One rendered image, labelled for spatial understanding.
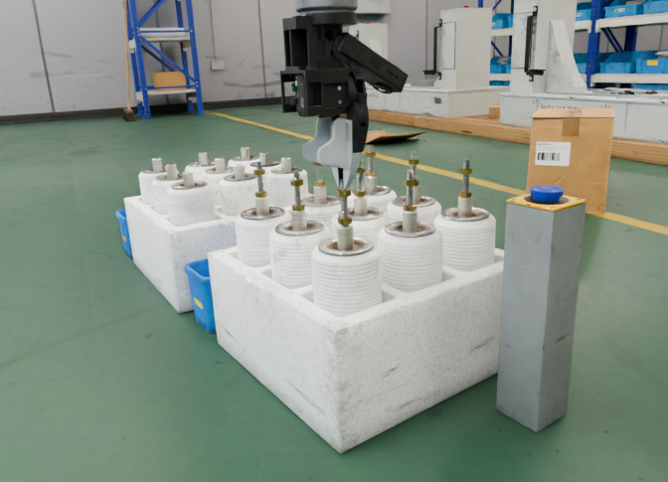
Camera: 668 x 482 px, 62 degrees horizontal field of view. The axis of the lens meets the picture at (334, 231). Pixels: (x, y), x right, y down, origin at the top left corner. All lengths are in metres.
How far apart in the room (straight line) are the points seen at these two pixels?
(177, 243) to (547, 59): 2.79
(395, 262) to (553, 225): 0.22
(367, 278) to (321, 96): 0.24
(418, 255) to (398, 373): 0.16
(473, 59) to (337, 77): 3.49
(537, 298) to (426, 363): 0.18
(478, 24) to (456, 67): 0.32
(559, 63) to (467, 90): 0.81
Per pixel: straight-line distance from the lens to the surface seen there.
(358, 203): 0.90
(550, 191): 0.74
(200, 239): 1.18
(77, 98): 6.82
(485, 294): 0.87
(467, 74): 4.12
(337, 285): 0.73
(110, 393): 0.99
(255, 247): 0.92
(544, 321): 0.76
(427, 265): 0.81
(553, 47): 3.56
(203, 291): 1.08
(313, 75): 0.66
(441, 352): 0.84
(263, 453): 0.80
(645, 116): 2.97
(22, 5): 6.85
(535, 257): 0.74
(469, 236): 0.87
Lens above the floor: 0.49
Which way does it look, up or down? 17 degrees down
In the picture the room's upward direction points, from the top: 2 degrees counter-clockwise
